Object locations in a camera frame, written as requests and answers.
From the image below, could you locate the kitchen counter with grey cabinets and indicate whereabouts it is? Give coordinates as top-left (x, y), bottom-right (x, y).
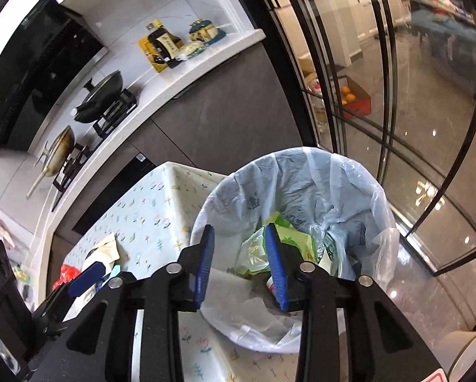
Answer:
top-left (31, 28), bottom-right (314, 247)

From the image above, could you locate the beige wok with glass lid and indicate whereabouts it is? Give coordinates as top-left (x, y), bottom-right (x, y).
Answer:
top-left (26, 125), bottom-right (75, 200)

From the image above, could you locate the black framed glass sliding door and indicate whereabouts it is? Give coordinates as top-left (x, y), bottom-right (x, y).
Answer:
top-left (246, 0), bottom-right (476, 279)

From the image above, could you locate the clear plastic wrap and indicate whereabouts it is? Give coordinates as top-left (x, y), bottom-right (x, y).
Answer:
top-left (310, 223), bottom-right (342, 275)

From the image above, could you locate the pale green plastic bag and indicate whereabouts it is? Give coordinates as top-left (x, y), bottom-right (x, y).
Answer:
top-left (235, 229), bottom-right (272, 275)

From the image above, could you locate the green yellow packet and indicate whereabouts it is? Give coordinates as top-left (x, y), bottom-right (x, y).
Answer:
top-left (264, 212), bottom-right (320, 265)

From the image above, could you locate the black wok with lid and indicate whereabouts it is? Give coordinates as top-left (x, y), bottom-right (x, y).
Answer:
top-left (72, 69), bottom-right (124, 123)

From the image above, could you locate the cardboard box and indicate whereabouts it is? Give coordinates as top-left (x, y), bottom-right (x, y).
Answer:
top-left (333, 75), bottom-right (372, 120)

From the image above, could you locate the black built-in appliance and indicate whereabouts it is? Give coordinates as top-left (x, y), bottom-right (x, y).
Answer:
top-left (72, 154), bottom-right (158, 235)

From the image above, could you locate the yellow seasoning packet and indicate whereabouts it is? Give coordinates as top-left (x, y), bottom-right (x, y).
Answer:
top-left (138, 19), bottom-right (171, 74)

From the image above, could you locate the white cylindrical container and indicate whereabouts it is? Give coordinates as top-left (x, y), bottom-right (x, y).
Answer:
top-left (441, 328), bottom-right (476, 382)

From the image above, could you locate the dark sauce bottle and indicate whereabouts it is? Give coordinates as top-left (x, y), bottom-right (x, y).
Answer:
top-left (148, 28), bottom-right (183, 64)

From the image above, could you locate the clear plastic food bag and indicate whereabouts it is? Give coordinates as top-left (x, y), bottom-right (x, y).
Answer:
top-left (176, 42), bottom-right (209, 61)

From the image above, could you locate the black gas stove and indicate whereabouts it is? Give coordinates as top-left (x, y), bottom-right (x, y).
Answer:
top-left (50, 88), bottom-right (138, 212)

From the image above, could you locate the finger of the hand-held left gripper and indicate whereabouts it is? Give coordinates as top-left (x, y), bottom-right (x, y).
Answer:
top-left (32, 260), bottom-right (108, 319)
top-left (25, 318), bottom-right (72, 371)

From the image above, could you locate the trash bin with plastic liner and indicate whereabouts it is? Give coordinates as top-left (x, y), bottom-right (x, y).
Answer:
top-left (189, 146), bottom-right (400, 355)

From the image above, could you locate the red plastic bag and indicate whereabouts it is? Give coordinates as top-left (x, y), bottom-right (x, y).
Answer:
top-left (51, 264), bottom-right (81, 292)

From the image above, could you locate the blue yellow seasoning jar set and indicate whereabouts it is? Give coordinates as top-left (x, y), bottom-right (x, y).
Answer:
top-left (188, 18), bottom-right (227, 44)

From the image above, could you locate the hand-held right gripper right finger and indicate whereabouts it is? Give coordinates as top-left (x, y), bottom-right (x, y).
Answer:
top-left (264, 223), bottom-right (447, 382)

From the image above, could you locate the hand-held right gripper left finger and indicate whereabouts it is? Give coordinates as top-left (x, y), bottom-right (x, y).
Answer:
top-left (21, 224), bottom-right (216, 382)

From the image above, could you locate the black range hood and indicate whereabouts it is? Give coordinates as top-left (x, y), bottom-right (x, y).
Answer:
top-left (0, 0), bottom-right (109, 154)

